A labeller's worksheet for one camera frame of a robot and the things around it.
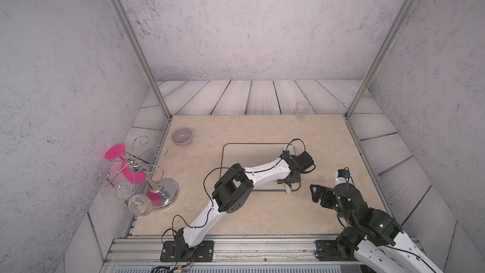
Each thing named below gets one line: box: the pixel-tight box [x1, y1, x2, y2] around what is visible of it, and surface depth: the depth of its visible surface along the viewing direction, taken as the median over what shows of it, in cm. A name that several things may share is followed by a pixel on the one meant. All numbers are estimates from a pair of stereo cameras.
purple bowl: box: [171, 127, 193, 146], surface depth 108 cm
